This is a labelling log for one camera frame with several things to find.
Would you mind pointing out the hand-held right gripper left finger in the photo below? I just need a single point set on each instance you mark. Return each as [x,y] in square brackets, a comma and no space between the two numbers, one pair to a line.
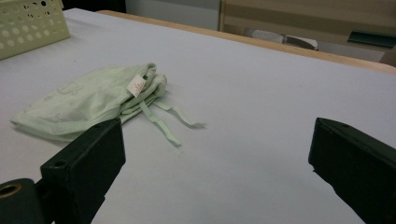
[84,168]

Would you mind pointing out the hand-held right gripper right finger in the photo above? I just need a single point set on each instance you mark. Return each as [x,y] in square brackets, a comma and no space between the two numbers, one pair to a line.
[358,161]

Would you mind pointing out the light green baby garment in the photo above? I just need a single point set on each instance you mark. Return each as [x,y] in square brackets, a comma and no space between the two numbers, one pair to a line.
[77,102]

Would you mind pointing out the pale yellow perforated plastic basket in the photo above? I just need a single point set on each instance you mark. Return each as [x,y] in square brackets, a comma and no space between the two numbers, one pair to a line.
[25,34]

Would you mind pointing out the white table cover board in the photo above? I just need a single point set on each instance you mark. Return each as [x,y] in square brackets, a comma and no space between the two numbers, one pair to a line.
[249,93]

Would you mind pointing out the white and black floor object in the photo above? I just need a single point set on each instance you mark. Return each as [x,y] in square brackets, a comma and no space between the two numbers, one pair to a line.
[271,36]

